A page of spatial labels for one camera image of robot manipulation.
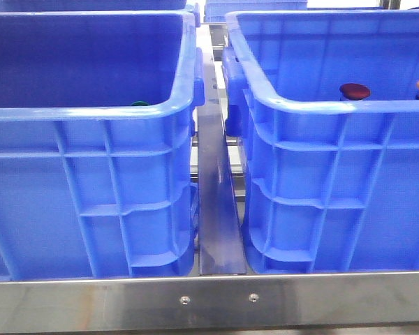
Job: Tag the red push button switch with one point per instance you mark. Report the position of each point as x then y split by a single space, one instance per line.
354 92

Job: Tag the steel divider bar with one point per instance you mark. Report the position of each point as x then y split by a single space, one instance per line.
221 250

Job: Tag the right blue plastic bin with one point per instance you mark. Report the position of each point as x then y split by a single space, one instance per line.
332 185

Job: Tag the blue plastic bin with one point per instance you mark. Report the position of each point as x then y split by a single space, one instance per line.
90 186
332 185

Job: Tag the left blue plastic bin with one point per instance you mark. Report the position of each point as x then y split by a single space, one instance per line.
90 186

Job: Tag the rear right blue bin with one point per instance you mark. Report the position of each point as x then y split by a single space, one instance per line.
215 10

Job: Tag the rear left blue bin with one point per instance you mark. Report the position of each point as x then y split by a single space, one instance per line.
99 5

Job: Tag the green push button switch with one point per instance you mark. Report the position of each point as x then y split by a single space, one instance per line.
140 103

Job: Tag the steel front rail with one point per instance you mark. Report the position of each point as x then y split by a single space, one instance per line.
205 302

